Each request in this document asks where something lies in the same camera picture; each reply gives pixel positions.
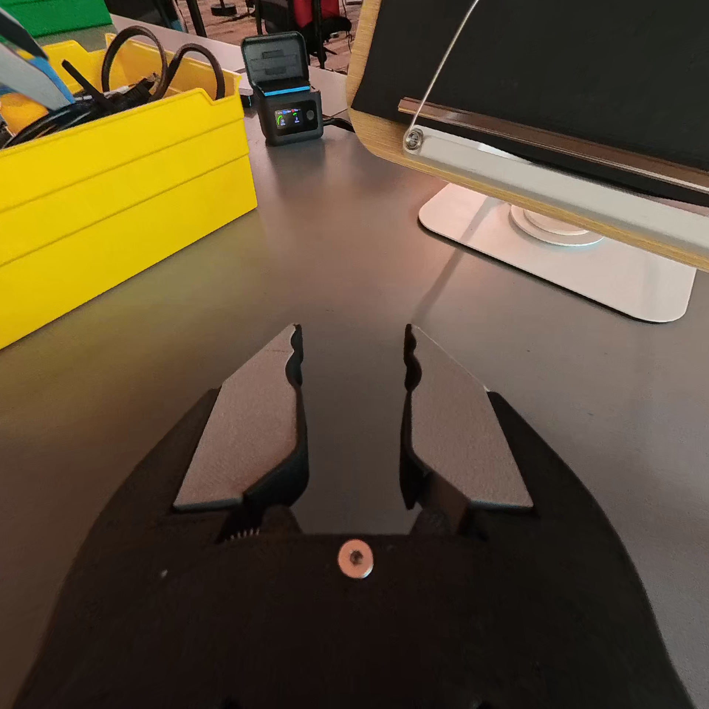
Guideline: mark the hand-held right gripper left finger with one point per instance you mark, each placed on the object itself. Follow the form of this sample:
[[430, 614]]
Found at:
[[249, 437]]

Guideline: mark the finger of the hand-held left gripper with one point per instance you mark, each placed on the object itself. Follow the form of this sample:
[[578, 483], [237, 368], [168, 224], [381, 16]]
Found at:
[[22, 72]]

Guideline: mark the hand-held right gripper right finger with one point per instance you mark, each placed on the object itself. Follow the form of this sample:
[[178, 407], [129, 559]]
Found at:
[[465, 437]]

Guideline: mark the yellow plastic bin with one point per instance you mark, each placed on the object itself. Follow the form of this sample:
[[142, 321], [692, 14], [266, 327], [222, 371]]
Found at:
[[111, 194]]

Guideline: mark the green plastic bin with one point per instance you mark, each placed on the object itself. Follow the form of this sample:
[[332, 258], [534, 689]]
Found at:
[[55, 16]]

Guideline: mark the grey charger case with screen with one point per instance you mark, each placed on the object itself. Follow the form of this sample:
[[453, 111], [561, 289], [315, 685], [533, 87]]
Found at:
[[310, 130]]

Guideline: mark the red office chair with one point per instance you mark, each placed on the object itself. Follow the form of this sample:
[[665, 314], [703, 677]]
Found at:
[[310, 11]]

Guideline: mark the black board with wooden edge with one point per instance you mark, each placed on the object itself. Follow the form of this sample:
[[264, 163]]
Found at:
[[554, 66]]

